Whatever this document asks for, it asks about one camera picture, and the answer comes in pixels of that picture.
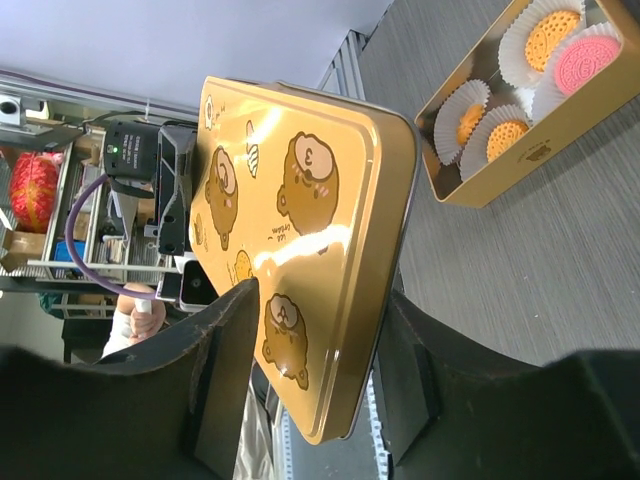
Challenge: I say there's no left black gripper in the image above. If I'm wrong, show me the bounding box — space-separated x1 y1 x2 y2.
149 124 197 256

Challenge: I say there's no aluminium frame rail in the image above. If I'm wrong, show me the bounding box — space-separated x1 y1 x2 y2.
318 30 368 101

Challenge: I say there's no orange ridged round cookie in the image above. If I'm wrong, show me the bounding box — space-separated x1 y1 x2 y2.
486 121 529 163

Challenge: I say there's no white slotted cable duct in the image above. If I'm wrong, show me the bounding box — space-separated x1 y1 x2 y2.
273 376 392 480

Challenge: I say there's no orange flower cookie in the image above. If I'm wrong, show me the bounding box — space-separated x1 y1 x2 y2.
456 104 485 146

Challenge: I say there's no metal storage shelf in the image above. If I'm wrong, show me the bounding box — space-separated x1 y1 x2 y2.
1 72 197 319

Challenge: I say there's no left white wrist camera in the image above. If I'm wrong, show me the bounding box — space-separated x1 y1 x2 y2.
156 256 219 313

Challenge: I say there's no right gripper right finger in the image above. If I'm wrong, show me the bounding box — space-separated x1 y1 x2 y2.
379 292 639 479

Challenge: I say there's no pink round cookie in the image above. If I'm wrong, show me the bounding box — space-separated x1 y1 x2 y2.
554 35 621 96

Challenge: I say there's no red patterned bag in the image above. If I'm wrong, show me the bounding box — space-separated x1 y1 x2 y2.
9 152 62 234

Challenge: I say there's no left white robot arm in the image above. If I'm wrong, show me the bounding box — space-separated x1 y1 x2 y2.
104 120 197 256

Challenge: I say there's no gold cookie tin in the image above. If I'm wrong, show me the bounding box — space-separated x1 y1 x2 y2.
416 1 639 208

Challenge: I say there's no silver tin lid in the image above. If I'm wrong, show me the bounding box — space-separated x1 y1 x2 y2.
189 76 421 445

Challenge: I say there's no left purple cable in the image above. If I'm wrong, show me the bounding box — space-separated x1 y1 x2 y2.
65 172 156 303

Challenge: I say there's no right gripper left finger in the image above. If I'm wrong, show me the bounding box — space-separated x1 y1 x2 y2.
1 279 260 479

